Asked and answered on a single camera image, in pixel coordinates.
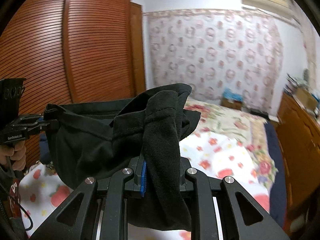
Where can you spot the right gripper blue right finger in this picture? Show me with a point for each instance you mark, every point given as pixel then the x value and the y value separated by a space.
pixel 187 180

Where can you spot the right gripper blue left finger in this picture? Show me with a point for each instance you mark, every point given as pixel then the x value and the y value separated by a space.
pixel 135 181

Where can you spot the black printed t-shirt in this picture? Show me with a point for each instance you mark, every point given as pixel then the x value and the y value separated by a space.
pixel 97 139

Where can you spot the person's left hand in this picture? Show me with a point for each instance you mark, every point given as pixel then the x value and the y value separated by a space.
pixel 16 153

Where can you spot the white strawberry flower sheet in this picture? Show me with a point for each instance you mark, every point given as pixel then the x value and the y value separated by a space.
pixel 42 191

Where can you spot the navy folded garment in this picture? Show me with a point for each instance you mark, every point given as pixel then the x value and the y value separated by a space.
pixel 45 157

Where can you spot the beige floral quilt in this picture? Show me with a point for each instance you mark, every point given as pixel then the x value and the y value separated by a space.
pixel 249 130

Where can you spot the cardboard box with blue items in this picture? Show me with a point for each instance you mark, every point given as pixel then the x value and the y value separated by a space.
pixel 231 100

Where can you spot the brown louvered wardrobe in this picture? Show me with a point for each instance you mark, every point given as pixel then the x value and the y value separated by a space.
pixel 72 51

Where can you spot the wooden sideboard cabinet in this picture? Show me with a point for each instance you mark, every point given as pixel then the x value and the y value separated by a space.
pixel 298 135

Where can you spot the pink circle-pattern curtain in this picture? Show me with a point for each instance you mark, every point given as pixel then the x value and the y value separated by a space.
pixel 215 50

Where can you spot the stack of folded cloths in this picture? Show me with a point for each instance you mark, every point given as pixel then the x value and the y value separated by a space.
pixel 293 83

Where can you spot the cardboard box on cabinet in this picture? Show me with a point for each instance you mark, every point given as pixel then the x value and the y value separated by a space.
pixel 306 99

